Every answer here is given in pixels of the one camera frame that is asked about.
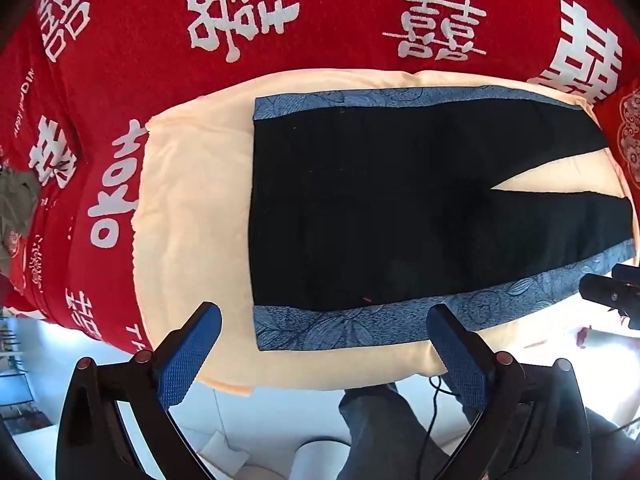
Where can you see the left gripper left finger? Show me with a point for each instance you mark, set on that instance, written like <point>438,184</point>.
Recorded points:
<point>93,442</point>

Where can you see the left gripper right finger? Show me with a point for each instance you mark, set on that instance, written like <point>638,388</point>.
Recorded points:
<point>531,422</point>

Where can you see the black pants with blue trim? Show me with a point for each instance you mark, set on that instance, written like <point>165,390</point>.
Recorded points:
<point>370,206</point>

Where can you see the person's dark trouser legs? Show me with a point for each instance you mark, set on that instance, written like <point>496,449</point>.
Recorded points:
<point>387,441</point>

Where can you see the red embroidered cushion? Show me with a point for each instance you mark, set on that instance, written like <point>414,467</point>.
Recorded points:
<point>619,118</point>

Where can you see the cream fleece blanket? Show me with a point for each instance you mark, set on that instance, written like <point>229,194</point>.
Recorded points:
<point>190,236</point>

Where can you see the grey-brown garment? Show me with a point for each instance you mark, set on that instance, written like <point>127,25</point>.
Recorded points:
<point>19,197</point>

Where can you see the red blanket with white characters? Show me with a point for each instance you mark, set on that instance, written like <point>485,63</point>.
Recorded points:
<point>80,78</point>

